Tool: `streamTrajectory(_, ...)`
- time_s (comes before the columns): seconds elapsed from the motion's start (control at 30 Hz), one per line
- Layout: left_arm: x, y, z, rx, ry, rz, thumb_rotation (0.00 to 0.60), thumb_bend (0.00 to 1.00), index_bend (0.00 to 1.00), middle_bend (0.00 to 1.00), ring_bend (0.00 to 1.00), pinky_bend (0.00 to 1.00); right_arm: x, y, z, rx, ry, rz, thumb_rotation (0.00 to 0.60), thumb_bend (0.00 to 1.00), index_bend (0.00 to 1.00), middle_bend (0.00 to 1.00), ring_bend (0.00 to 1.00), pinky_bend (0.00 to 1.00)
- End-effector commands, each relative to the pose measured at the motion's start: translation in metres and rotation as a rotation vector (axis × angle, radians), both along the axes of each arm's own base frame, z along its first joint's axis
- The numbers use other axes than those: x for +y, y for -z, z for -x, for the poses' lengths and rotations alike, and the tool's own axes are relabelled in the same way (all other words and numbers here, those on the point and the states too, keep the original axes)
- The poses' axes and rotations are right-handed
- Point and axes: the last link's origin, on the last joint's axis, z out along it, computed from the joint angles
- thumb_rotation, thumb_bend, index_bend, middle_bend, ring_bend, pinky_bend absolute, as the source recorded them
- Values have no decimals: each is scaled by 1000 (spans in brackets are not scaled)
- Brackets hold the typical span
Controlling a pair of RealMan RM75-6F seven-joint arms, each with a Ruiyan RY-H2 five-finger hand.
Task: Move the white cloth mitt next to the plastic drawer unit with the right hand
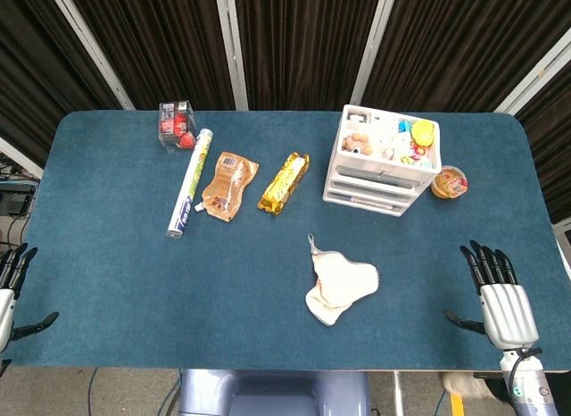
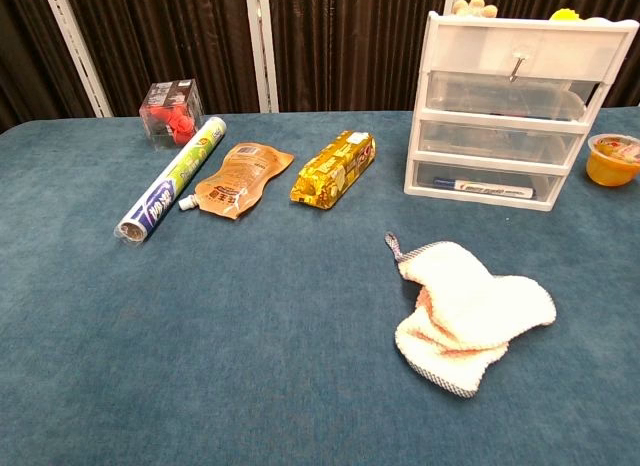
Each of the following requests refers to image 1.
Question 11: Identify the black and silver left hand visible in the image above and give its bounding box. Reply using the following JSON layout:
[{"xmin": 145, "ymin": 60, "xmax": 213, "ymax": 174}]
[{"xmin": 0, "ymin": 242, "xmax": 60, "ymax": 353}]

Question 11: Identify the black and silver right hand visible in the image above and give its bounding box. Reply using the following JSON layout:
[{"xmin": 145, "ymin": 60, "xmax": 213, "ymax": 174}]
[{"xmin": 443, "ymin": 239, "xmax": 540, "ymax": 350}]

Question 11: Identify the white cloth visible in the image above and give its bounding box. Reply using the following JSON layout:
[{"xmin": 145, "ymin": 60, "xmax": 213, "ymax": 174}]
[{"xmin": 304, "ymin": 233, "xmax": 381, "ymax": 327}]

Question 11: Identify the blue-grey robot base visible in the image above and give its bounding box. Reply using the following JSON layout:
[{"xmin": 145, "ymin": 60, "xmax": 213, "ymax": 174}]
[{"xmin": 178, "ymin": 369, "xmax": 372, "ymax": 416}]

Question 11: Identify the beige fluffy duster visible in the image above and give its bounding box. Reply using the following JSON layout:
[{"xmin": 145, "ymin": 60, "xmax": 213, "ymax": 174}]
[{"xmin": 438, "ymin": 372, "xmax": 492, "ymax": 397}]

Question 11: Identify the black electronics box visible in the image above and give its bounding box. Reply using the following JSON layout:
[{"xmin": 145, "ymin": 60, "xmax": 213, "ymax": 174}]
[{"xmin": 0, "ymin": 179, "xmax": 38, "ymax": 217}]

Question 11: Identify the blue table cover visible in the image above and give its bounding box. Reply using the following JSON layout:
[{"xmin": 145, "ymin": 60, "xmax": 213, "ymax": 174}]
[{"xmin": 0, "ymin": 110, "xmax": 571, "ymax": 373}]

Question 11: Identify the white table leg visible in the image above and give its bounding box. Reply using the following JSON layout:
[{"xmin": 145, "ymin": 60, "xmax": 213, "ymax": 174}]
[{"xmin": 392, "ymin": 370, "xmax": 405, "ymax": 416}]

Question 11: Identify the orange jelly cup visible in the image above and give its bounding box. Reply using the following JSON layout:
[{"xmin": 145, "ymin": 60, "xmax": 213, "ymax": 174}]
[{"xmin": 430, "ymin": 164, "xmax": 469, "ymax": 199}]

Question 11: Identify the white plastic drawer organizer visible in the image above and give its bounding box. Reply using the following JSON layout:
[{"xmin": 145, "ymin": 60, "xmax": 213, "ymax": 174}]
[{"xmin": 322, "ymin": 104, "xmax": 443, "ymax": 218}]

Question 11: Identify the yellow round toy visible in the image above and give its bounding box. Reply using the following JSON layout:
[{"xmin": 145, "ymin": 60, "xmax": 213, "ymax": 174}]
[{"xmin": 410, "ymin": 120, "xmax": 436, "ymax": 146}]

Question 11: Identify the cling film roll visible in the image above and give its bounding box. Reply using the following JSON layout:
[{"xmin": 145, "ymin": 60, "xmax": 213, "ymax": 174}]
[{"xmin": 166, "ymin": 128, "xmax": 213, "ymax": 239}]

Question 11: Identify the clear box with red items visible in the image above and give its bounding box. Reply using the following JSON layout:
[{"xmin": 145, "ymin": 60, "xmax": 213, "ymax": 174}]
[{"xmin": 158, "ymin": 101, "xmax": 198, "ymax": 153}]

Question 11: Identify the orange spout pouch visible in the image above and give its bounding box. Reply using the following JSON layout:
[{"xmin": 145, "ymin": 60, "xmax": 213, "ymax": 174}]
[{"xmin": 194, "ymin": 151, "xmax": 260, "ymax": 223}]

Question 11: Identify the yellow foil snack pack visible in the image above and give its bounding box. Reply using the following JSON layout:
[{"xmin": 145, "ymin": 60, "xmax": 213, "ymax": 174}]
[{"xmin": 257, "ymin": 152, "xmax": 310, "ymax": 217}]

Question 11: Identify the dark brown curtain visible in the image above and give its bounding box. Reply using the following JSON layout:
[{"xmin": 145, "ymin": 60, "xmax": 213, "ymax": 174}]
[{"xmin": 0, "ymin": 0, "xmax": 571, "ymax": 223}]

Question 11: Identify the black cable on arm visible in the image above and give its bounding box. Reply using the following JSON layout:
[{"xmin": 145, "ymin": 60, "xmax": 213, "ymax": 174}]
[{"xmin": 508, "ymin": 346, "xmax": 543, "ymax": 393}]

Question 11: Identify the white frame post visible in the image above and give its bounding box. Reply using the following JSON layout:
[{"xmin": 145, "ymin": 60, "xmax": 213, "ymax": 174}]
[
  {"xmin": 492, "ymin": 37, "xmax": 571, "ymax": 116},
  {"xmin": 0, "ymin": 137, "xmax": 45, "ymax": 179},
  {"xmin": 213, "ymin": 0, "xmax": 250, "ymax": 112},
  {"xmin": 46, "ymin": 0, "xmax": 136, "ymax": 111},
  {"xmin": 349, "ymin": 0, "xmax": 399, "ymax": 107}
]

